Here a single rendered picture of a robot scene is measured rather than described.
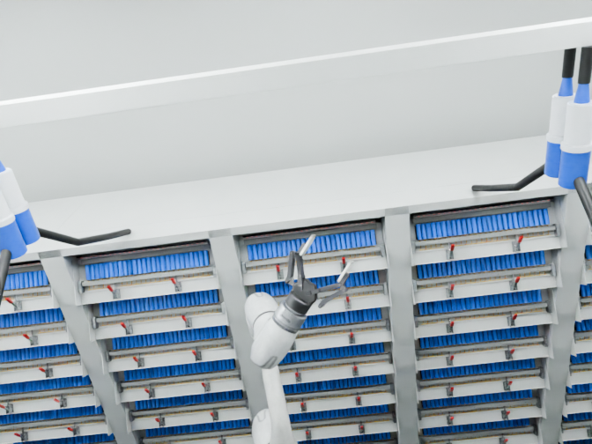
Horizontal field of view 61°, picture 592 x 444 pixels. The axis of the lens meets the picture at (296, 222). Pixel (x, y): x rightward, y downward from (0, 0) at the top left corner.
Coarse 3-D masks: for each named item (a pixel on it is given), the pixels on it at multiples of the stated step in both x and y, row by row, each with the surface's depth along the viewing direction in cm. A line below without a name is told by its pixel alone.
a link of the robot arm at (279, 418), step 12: (252, 300) 162; (264, 300) 160; (252, 312) 158; (264, 312) 155; (252, 324) 156; (252, 336) 162; (264, 372) 165; (276, 372) 165; (264, 384) 166; (276, 384) 164; (276, 396) 163; (276, 408) 162; (276, 420) 162; (288, 420) 163; (276, 432) 162; (288, 432) 163
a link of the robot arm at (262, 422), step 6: (258, 414) 192; (264, 414) 190; (258, 420) 188; (264, 420) 186; (252, 426) 190; (258, 426) 185; (264, 426) 183; (270, 426) 182; (252, 432) 188; (258, 432) 183; (264, 432) 181; (270, 432) 180; (258, 438) 181; (264, 438) 179; (294, 438) 189
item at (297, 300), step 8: (304, 280) 146; (296, 288) 147; (304, 288) 146; (312, 288) 145; (288, 296) 147; (296, 296) 146; (304, 296) 146; (312, 296) 145; (288, 304) 145; (296, 304) 144; (304, 304) 144; (312, 304) 146; (296, 312) 145; (304, 312) 145
